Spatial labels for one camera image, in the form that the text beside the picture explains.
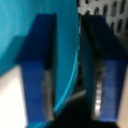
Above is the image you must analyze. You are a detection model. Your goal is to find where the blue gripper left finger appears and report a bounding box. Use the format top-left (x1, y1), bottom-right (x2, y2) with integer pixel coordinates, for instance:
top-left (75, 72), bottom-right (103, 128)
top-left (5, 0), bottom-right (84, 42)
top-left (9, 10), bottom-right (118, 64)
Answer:
top-left (14, 13), bottom-right (58, 123)

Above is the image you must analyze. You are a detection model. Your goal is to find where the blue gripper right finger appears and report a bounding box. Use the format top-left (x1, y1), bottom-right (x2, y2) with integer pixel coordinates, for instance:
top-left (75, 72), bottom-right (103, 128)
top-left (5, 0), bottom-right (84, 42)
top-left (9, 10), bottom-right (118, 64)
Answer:
top-left (81, 14), bottom-right (128, 123)

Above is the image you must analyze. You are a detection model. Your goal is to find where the blue cup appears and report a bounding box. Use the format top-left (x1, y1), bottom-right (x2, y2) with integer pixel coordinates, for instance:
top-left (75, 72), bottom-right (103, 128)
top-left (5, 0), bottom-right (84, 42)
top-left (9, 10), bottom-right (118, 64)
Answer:
top-left (0, 0), bottom-right (83, 128)

